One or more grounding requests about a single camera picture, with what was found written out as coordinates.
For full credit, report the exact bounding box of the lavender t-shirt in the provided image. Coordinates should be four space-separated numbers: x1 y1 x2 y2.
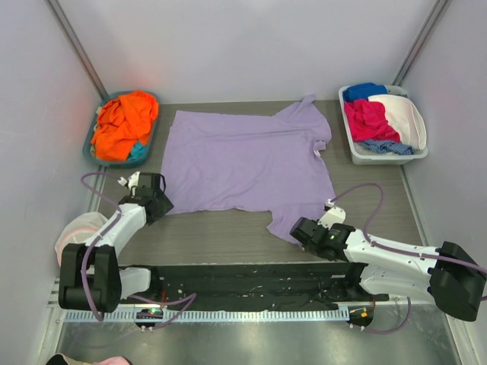
161 95 336 243

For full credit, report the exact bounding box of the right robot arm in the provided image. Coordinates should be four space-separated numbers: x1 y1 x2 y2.
290 217 486 322

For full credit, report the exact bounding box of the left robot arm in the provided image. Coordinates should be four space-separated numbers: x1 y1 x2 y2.
58 172 173 321

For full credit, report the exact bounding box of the teal t-shirt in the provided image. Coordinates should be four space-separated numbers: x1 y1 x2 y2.
127 141 148 161

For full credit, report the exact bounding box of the teal laundry basket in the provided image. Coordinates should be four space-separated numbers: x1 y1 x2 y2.
82 90 161 168

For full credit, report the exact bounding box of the orange t-shirt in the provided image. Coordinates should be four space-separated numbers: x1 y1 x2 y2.
90 90 159 162

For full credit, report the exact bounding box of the white mesh hamper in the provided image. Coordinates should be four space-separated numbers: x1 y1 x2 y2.
55 212 108 266

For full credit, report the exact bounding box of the grey laundry basket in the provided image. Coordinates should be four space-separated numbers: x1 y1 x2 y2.
339 85 428 165

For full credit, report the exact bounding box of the blue checked shirt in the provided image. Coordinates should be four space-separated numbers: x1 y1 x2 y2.
358 139 414 156

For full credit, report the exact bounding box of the pink t-shirt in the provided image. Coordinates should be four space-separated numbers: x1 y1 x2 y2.
344 99 400 142

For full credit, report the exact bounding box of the white t-shirt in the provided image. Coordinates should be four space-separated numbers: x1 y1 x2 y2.
368 94 427 151

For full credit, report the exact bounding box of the blue t-shirt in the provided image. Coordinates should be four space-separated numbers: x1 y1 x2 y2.
342 82 388 103

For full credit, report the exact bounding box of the pink cloth at bottom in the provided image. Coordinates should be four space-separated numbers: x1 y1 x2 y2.
45 353 132 365

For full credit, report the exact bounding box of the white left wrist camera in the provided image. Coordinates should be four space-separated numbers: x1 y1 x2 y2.
116 171 141 190

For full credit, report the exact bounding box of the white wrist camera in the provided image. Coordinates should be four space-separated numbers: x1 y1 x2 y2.
116 171 141 190
317 199 346 229

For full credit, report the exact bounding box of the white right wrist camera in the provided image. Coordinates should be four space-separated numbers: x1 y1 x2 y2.
317 199 346 229

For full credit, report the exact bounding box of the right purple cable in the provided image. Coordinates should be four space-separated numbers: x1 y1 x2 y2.
329 182 487 336

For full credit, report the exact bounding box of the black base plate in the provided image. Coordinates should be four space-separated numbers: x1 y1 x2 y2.
117 261 390 304

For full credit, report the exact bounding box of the white slotted cable duct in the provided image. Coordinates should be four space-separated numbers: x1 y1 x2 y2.
64 308 350 323

